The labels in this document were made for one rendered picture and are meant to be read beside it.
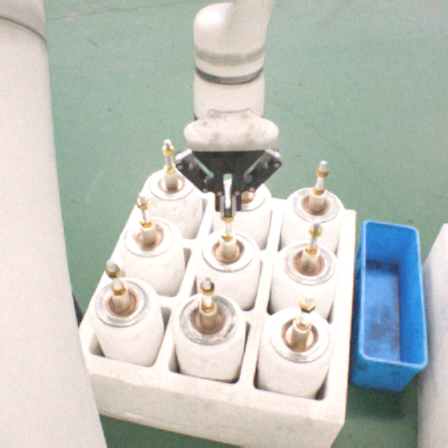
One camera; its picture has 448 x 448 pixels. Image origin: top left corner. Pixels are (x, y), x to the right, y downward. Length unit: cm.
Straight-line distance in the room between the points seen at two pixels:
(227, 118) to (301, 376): 33
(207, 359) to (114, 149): 79
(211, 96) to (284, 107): 95
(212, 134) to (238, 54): 8
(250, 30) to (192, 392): 45
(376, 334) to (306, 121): 67
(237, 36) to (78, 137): 96
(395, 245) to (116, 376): 60
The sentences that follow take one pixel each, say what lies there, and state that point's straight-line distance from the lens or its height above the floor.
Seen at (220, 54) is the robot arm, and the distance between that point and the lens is 46.
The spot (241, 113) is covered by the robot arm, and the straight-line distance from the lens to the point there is 49.
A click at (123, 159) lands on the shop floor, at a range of 126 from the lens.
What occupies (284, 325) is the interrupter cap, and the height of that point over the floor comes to 25.
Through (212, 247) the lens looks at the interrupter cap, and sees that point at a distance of 70.
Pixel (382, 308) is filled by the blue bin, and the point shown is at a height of 0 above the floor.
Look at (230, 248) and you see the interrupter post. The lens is 67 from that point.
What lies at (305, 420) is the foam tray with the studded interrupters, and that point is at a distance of 67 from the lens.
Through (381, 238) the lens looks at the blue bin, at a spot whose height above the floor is 8.
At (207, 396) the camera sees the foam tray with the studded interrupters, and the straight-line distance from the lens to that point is 66.
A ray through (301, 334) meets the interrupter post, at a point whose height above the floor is 27.
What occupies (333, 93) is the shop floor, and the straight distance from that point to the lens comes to 152.
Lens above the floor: 79
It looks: 48 degrees down
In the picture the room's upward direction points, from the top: straight up
